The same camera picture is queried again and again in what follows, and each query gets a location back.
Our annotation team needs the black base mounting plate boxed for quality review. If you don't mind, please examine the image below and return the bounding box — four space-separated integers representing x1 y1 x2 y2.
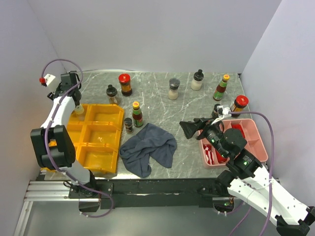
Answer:
68 178 234 212

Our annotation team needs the white powder bottle black cap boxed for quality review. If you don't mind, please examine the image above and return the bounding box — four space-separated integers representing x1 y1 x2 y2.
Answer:
191 69 204 91

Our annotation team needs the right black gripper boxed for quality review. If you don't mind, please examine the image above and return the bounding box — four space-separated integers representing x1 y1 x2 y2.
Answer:
178 114 228 157

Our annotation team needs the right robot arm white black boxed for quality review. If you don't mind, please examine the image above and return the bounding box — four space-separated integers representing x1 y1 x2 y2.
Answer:
180 118 315 236

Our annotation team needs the dark blue cloth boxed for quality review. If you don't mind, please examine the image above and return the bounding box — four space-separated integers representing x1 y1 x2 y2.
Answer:
119 123 177 178

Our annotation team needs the yellow compartment organizer tray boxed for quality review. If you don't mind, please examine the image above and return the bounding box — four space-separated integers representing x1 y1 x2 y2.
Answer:
42 104 124 174

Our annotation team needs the purple cable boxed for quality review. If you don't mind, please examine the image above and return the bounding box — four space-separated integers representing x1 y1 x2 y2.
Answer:
40 59 115 219
227 111 275 236

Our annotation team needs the green lid cream bottle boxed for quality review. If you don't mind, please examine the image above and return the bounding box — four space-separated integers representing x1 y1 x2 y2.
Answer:
74 104 85 115

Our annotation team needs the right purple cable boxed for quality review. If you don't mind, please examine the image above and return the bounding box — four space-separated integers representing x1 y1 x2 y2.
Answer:
227 111 275 236

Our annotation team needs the red lid sauce jar right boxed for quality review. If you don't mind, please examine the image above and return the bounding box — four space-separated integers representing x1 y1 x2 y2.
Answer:
230 95 249 112

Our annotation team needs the red packet in tray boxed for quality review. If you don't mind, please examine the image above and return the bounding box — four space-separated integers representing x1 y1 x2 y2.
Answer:
231 123 246 140

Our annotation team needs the small black lid spice jar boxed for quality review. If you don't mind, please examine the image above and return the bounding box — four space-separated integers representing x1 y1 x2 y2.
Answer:
124 118 133 134

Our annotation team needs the yellow cap green label bottle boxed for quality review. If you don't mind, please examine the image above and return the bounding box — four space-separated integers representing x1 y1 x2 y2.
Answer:
132 101 143 127

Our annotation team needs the red white striped packet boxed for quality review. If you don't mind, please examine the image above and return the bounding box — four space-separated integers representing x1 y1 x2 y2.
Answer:
203 144 215 165

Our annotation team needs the aluminium frame rail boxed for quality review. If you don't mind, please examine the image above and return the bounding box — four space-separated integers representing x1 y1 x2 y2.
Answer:
13 181 97 236

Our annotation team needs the salt grinder black top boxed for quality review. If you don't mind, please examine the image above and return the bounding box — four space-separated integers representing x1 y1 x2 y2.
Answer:
168 78 180 100

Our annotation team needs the yellow cap chili sauce bottle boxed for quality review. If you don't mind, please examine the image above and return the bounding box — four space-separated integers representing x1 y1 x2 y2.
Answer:
213 74 230 101

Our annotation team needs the round black cap dark bottle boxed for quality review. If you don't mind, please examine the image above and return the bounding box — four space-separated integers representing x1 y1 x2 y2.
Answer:
106 85 121 105

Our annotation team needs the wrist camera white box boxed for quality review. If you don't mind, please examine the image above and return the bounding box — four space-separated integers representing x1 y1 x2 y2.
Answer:
211 105 231 125
39 74 60 93

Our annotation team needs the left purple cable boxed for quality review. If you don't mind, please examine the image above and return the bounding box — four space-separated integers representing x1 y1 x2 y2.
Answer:
40 59 115 219

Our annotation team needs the pink compartment tray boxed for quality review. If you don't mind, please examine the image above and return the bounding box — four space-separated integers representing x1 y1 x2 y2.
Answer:
199 118 268 169

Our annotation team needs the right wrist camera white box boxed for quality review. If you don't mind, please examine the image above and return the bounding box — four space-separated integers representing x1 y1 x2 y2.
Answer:
211 105 231 125

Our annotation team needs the red lid sauce jar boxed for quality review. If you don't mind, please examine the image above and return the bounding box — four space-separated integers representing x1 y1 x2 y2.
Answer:
230 95 249 112
118 73 132 96

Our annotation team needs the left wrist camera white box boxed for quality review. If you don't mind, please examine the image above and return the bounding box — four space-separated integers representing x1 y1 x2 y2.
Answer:
39 74 60 93

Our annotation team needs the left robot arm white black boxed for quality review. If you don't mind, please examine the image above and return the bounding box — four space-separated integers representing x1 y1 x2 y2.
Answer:
30 71 98 198

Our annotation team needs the red lid sauce jar left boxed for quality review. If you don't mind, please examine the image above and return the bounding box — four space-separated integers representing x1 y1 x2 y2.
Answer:
118 73 132 96

